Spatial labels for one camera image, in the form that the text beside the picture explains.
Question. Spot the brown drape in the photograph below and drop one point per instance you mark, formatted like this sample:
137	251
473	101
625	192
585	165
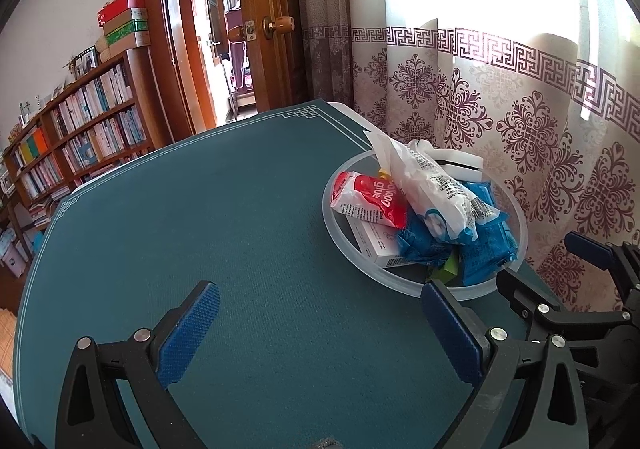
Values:
325	54

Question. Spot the wooden door knob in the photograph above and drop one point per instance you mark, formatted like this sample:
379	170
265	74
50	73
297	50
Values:
281	24
236	35

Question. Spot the white patterned curtain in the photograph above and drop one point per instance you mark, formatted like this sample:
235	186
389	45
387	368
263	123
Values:
500	104

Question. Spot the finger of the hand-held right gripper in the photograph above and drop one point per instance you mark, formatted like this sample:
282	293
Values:
590	249
520	296

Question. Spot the red glue packet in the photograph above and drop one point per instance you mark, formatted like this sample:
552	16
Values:
372	199

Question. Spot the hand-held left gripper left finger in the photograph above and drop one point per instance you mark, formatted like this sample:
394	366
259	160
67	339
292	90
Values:
187	334

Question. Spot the blue snack packet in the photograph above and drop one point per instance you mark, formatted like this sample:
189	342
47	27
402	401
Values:
422	241
490	249

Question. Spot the photo frame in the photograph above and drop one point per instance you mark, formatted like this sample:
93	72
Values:
86	61

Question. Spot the clear plastic bowl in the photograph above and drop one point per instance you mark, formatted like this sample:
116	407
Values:
345	249

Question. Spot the teal table mat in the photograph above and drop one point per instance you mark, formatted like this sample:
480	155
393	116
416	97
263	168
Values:
200	209

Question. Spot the rows of shelved books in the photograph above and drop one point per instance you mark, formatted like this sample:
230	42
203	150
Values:
100	129

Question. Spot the wooden bookshelf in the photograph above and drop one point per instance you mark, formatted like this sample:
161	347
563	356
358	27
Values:
145	94

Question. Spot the green gift box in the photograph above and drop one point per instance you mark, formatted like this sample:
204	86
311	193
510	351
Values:
127	31

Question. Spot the hanging purple pants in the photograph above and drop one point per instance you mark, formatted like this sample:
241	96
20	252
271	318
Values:
237	54

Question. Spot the wooden door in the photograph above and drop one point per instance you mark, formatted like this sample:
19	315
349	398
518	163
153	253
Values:
270	79

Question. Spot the wooden door frame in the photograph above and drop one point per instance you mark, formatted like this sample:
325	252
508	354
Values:
165	54

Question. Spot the white sponge with black stripe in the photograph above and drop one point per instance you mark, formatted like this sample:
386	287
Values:
462	164

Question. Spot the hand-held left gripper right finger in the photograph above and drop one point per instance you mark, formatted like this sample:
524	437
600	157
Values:
450	329

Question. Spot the beige box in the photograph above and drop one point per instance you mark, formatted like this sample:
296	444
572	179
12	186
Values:
130	48

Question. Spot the white medicine box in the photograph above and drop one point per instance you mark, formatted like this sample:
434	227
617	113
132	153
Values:
375	241

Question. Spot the white plastic packet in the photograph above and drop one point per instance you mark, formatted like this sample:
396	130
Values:
420	179

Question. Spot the green toy block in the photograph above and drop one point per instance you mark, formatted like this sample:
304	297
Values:
447	269

